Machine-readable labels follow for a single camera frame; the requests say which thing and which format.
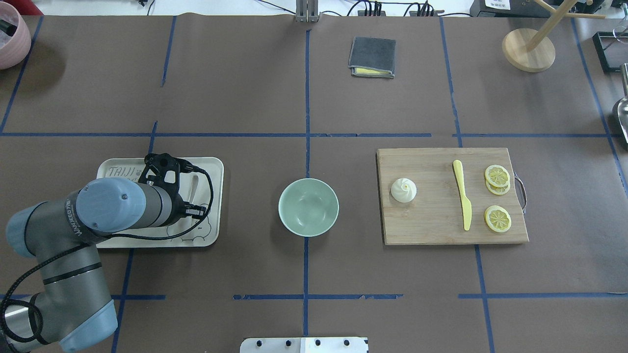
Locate upper lemon slice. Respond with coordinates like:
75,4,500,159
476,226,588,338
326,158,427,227
484,164,511,188

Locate pink ice bowl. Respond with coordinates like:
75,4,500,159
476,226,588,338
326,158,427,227
0,1,31,70

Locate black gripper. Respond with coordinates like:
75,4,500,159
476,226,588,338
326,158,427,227
168,192,207,225

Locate middle lemon slice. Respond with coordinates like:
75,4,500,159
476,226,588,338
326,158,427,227
485,180,511,195

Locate lemon slice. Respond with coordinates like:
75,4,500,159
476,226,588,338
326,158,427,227
484,164,511,188
484,205,512,233
485,180,511,195

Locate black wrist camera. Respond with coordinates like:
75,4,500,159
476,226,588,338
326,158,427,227
138,153,193,195

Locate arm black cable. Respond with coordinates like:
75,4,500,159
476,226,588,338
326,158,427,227
0,164,214,344

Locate yellow plastic knife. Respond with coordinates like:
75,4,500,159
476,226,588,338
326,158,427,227
452,159,473,231

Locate light green bowl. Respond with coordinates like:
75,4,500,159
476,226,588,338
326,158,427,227
278,178,340,237

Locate wooden mug tree stand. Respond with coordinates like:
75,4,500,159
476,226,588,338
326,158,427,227
501,0,606,73

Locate aluminium frame post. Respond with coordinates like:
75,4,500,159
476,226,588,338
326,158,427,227
295,0,320,23

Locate lower lemon slice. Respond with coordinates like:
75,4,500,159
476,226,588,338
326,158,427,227
484,205,512,233

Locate white bear serving tray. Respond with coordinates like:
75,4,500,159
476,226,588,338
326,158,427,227
97,157,224,250

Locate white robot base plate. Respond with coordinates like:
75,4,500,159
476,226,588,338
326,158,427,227
239,337,369,353

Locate black glass rack tray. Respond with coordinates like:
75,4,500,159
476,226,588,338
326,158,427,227
592,31,628,73

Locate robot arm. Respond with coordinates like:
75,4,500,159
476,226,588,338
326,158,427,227
1,178,214,353

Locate wooden cutting board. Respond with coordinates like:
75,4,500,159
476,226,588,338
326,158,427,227
377,148,529,245

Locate white steamed bun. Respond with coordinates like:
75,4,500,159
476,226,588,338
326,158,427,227
390,178,418,203

